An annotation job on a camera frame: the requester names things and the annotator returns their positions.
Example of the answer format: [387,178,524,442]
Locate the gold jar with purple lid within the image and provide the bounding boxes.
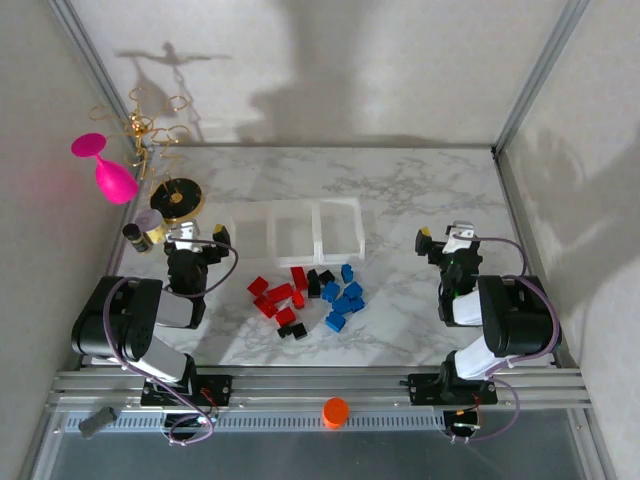
[135,208,170,246]

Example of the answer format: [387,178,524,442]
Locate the small black bottle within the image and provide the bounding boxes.
[122,223,154,254]

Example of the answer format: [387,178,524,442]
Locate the pink wine glass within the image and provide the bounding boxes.
[70,132,140,205]

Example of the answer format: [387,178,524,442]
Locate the grey plastic block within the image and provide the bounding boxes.
[78,405,120,440]

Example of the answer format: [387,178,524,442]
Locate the orange cylinder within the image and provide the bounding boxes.
[322,397,350,430]

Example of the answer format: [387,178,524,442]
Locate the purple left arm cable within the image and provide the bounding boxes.
[102,239,240,446]

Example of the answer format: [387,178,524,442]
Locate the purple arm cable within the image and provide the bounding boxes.
[449,237,561,444]
[102,239,240,446]

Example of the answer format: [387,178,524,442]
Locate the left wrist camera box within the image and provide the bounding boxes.
[163,221,202,253]

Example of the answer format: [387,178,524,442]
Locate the gold wire glass rack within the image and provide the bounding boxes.
[88,85,205,221]

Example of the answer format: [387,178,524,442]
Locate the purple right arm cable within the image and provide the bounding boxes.
[449,237,561,444]

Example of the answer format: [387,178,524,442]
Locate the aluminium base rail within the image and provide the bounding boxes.
[47,366,592,415]

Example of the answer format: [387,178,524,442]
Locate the grey slotted cable duct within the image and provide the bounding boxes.
[58,410,451,435]

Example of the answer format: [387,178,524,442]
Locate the aluminium frame post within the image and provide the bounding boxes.
[18,409,67,480]
[47,0,151,166]
[569,407,619,480]
[491,0,594,157]

